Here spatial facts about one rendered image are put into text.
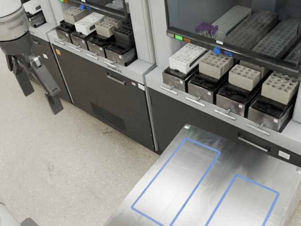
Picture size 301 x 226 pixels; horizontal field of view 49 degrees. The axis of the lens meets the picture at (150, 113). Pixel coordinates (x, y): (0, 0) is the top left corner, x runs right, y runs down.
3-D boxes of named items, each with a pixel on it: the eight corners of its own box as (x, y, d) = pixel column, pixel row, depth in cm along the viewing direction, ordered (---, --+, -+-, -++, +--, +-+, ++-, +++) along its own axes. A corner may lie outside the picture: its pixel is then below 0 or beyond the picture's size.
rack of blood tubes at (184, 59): (204, 40, 175) (204, 30, 170) (220, 45, 169) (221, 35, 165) (169, 69, 160) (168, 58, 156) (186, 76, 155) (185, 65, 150)
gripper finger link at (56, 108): (53, 87, 83) (55, 88, 83) (62, 107, 88) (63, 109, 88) (44, 93, 82) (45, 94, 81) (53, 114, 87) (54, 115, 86)
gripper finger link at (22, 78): (16, 77, 89) (15, 76, 89) (26, 97, 94) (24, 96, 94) (25, 71, 90) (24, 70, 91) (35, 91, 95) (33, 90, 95)
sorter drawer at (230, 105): (284, 35, 181) (286, 20, 175) (310, 41, 174) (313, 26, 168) (210, 111, 145) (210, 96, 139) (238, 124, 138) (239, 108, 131)
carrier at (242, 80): (254, 89, 139) (255, 78, 135) (251, 92, 138) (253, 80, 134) (230, 80, 146) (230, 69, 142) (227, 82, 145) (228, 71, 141)
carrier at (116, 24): (121, 31, 189) (119, 22, 185) (118, 33, 188) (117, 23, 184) (107, 26, 195) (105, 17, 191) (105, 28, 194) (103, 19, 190)
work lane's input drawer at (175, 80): (234, 22, 198) (235, 8, 192) (256, 28, 190) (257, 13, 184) (157, 88, 161) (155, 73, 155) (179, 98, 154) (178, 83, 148)
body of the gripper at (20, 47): (-12, 35, 77) (5, 68, 83) (7, 45, 72) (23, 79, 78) (15, 21, 80) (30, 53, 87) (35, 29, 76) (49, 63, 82)
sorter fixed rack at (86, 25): (111, 11, 213) (109, 2, 208) (122, 15, 207) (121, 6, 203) (76, 32, 198) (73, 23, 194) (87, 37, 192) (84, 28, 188)
